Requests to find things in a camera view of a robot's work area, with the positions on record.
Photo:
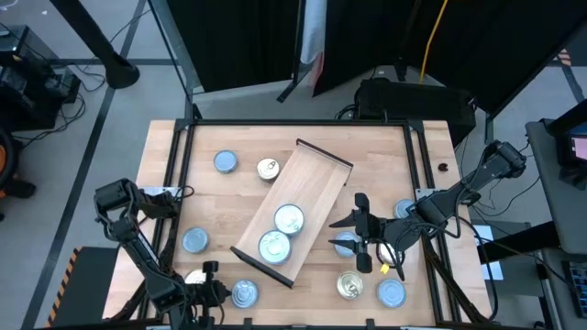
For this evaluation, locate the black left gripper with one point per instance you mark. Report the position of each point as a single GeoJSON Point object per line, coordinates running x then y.
{"type": "Point", "coordinates": [202, 293]}

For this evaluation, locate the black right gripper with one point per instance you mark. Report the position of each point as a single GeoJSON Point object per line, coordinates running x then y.
{"type": "Point", "coordinates": [369, 227]}

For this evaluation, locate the green label tuna can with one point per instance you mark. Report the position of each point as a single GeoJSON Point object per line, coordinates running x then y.
{"type": "Point", "coordinates": [225, 161]}

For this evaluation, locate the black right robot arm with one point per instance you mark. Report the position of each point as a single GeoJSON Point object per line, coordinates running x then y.
{"type": "Point", "coordinates": [440, 206]}

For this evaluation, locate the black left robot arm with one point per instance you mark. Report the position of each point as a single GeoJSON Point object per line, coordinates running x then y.
{"type": "Point", "coordinates": [137, 256]}

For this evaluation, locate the wooden shelf with black legs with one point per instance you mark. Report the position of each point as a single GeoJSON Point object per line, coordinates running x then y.
{"type": "Point", "coordinates": [312, 183]}

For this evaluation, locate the small black knob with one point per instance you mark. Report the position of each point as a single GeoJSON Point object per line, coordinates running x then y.
{"type": "Point", "coordinates": [442, 167]}

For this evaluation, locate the black mat with striped edge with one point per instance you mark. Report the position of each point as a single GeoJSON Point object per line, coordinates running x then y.
{"type": "Point", "coordinates": [87, 289]}

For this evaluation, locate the black equipment case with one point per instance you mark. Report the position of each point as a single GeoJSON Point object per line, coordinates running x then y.
{"type": "Point", "coordinates": [413, 105]}

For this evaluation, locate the black curtain stand foot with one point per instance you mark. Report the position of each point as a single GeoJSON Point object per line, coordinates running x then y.
{"type": "Point", "coordinates": [286, 94]}

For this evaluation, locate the white fabric banner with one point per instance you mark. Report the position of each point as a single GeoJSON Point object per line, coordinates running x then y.
{"type": "Point", "coordinates": [313, 27]}

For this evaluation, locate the grey desk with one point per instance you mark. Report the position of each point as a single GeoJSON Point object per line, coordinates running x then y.
{"type": "Point", "coordinates": [561, 215]}

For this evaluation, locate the black curtain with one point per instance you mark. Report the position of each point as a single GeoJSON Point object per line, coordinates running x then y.
{"type": "Point", "coordinates": [495, 46]}
{"type": "Point", "coordinates": [229, 41]}

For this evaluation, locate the black orange floor machine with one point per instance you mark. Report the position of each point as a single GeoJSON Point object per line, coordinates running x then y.
{"type": "Point", "coordinates": [18, 188]}

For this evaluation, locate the black keyboard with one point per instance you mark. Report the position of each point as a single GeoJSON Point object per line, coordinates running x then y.
{"type": "Point", "coordinates": [579, 286]}

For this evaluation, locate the black pole with round base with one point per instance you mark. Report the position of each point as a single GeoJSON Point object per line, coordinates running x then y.
{"type": "Point", "coordinates": [120, 73]}

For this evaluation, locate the black monitor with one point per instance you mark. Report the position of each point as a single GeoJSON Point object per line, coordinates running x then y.
{"type": "Point", "coordinates": [568, 133]}

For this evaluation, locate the black equipment rack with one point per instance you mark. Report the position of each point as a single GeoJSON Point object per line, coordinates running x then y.
{"type": "Point", "coordinates": [27, 105]}

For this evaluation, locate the grey metal post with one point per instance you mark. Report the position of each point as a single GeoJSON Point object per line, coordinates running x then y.
{"type": "Point", "coordinates": [176, 46]}

